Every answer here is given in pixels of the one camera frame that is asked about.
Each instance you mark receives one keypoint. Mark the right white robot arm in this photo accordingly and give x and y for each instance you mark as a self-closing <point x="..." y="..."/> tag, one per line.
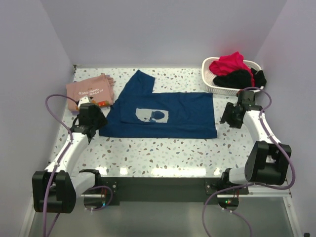
<point x="268" y="161"/>

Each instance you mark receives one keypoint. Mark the folded pink t shirt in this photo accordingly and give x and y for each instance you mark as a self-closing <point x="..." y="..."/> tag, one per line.
<point x="99" y="90"/>

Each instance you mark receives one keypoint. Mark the blue t shirt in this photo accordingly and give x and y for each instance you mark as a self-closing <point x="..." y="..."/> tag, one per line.
<point x="138" y="112"/>

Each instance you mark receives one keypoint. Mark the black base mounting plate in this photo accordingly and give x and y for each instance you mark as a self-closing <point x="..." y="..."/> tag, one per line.
<point x="159" y="189"/>

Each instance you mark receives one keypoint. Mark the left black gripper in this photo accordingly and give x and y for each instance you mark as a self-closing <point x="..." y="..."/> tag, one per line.
<point x="102" y="121"/>

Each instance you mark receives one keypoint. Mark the aluminium frame rail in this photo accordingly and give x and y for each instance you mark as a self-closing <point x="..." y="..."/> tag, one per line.
<point x="264" y="192"/>

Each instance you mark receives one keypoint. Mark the red t shirt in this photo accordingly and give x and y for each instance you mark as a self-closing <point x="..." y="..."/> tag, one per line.
<point x="228" y="64"/>

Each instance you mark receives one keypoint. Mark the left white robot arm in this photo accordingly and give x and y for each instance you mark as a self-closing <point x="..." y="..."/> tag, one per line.
<point x="54" y="190"/>

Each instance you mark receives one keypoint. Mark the white plastic basket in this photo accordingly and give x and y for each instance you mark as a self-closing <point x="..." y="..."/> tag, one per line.
<point x="208" y="77"/>

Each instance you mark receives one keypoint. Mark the black t shirt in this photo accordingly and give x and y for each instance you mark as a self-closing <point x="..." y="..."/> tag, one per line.
<point x="241" y="79"/>

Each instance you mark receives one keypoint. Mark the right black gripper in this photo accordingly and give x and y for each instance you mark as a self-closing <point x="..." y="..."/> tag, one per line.
<point x="226" y="117"/>

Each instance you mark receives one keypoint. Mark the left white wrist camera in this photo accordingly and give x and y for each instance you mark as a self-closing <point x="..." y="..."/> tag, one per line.
<point x="83" y="100"/>

